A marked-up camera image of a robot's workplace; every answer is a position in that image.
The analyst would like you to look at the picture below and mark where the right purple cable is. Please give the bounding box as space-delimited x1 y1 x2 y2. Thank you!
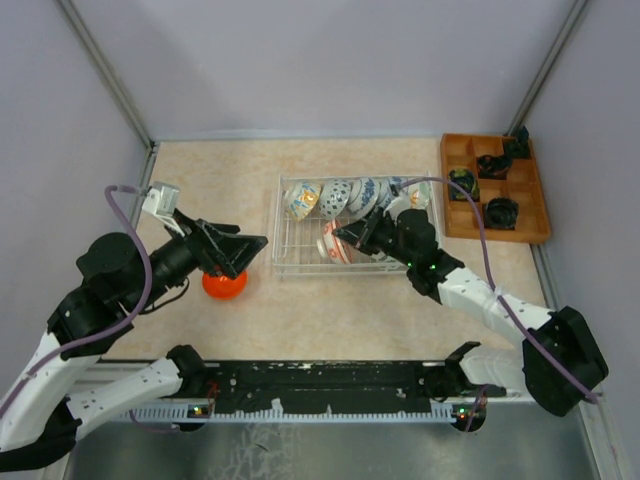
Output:
397 177 599 434

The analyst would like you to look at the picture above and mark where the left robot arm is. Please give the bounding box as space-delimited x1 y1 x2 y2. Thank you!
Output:
1 212 268 472

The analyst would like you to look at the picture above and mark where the orange bottom stacked bowl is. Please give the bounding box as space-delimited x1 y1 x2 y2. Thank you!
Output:
201 271 249 300

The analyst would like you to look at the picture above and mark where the purple cable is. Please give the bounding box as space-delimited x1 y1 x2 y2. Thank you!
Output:
0 184 152 436
397 177 599 434

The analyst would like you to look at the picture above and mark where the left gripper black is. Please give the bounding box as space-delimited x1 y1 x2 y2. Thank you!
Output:
129 207 270 311

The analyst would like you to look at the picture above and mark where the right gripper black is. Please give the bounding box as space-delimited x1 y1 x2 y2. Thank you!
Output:
334 205 416 268

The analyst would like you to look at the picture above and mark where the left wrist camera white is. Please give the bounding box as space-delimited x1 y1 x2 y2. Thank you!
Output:
142 181 184 235

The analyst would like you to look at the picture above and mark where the black round object in tray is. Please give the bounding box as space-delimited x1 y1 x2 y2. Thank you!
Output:
483 197 519 230

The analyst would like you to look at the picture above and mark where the green leaf pattern bowl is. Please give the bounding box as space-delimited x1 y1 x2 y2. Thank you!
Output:
371 252 403 271

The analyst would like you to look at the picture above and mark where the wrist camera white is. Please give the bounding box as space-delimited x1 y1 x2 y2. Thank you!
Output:
385 184 411 220
142 181 184 235

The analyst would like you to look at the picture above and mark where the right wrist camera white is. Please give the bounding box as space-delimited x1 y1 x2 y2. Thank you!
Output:
385 184 411 220

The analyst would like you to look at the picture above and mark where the blue white patterned bowl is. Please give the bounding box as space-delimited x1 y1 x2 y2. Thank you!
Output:
376 176 404 209

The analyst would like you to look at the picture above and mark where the white wire dish rack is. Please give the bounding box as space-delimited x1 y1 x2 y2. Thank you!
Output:
273 175 441 275

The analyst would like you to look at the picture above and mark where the black yellow object in tray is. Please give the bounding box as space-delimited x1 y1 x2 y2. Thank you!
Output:
448 168 480 202

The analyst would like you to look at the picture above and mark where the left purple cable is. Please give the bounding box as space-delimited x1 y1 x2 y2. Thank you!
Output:
0 184 152 436

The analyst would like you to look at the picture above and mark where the white cable duct strip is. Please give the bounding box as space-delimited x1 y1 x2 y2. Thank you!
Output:
127 403 481 422

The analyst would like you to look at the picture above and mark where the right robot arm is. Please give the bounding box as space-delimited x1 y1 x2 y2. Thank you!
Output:
334 209 609 416

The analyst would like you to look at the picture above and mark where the black object tray corner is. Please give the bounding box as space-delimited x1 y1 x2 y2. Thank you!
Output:
502 126 531 159

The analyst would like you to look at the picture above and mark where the orange white leaf bowl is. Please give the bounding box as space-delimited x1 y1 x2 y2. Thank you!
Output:
316 219 353 265

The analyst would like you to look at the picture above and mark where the black object tray centre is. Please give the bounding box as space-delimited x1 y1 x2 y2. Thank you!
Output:
476 154 513 180

